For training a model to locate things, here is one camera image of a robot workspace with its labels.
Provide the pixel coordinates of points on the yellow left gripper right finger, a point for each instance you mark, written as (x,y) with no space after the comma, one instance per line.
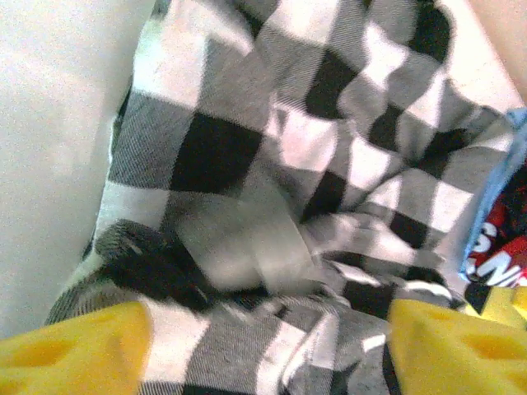
(453,354)

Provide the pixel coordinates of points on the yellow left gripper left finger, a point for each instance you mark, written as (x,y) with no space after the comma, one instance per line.
(62,354)

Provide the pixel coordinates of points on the black white checked shirt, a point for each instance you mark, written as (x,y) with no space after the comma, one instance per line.
(255,164)

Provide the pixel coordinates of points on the red black checked shirt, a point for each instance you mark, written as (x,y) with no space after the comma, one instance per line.
(506,255)

